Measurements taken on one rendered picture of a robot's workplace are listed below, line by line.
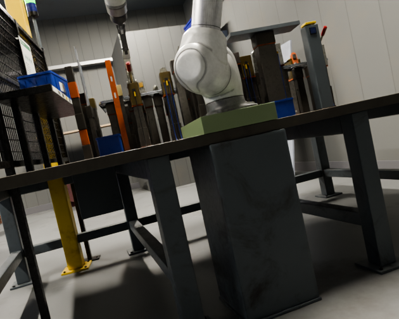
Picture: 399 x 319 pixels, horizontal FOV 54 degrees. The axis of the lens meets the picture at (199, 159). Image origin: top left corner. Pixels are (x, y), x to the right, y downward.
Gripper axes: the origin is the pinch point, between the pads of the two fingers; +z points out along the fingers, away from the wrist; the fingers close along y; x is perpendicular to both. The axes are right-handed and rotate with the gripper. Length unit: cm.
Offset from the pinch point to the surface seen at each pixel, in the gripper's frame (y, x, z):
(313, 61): -21, -93, 12
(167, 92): -13.2, -16.9, 22.9
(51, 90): -33.0, 32.5, -14.2
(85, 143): -25, 30, 36
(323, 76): -29, -96, 16
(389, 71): 43, -223, 117
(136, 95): -10.2, -0.8, 24.6
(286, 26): -7, -81, -2
